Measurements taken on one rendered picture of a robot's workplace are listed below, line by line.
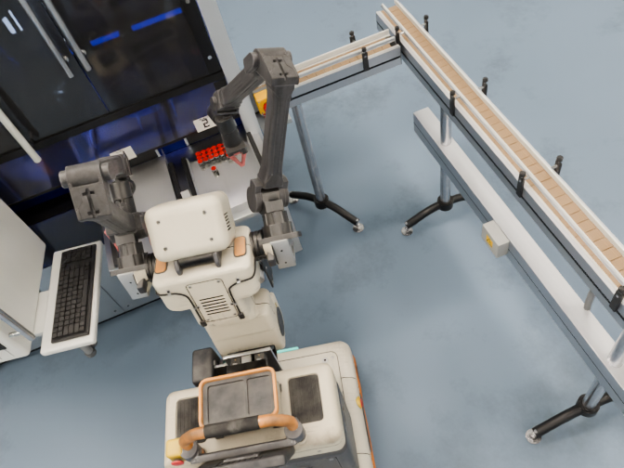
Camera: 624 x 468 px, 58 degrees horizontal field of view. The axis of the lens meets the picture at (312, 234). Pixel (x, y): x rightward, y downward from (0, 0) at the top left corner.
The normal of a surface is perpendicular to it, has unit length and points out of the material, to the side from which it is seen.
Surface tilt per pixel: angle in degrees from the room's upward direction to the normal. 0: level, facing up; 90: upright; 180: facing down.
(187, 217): 48
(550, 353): 0
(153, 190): 0
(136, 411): 0
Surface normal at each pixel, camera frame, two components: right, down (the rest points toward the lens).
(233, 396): -0.18, -0.58
